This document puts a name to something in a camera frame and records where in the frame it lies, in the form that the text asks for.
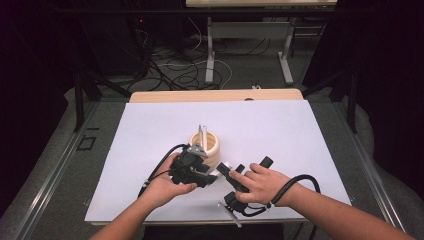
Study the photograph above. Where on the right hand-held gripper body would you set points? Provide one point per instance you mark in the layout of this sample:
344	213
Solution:
238	203

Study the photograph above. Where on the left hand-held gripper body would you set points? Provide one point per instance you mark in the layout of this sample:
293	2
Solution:
188	166

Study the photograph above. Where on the cream ribbed pen holder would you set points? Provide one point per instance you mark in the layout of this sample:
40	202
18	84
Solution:
213	148

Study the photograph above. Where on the clear pen with pink print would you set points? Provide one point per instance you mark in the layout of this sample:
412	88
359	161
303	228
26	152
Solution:
200	135

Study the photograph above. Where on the person's right hand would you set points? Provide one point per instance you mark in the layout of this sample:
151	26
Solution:
266	186

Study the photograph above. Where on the person's left hand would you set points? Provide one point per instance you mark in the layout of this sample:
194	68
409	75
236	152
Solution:
163	188

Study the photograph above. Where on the person's dark clothing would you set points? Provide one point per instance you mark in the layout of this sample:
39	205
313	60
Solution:
213	233

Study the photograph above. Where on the white table mat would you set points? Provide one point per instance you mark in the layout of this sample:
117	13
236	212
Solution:
283	133

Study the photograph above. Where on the small white plug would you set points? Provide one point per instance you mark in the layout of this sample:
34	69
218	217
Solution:
256	87

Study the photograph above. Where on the black metal stand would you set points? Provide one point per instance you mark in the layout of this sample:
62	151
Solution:
351	96
79	100

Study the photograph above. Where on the white desk with metal legs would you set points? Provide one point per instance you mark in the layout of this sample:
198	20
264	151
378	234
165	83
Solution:
250	30

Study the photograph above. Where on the black computer with red light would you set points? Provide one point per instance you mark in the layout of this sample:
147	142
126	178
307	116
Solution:
113	43

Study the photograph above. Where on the aluminium floor rail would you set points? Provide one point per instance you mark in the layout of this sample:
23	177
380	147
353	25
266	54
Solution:
50	180
370	160

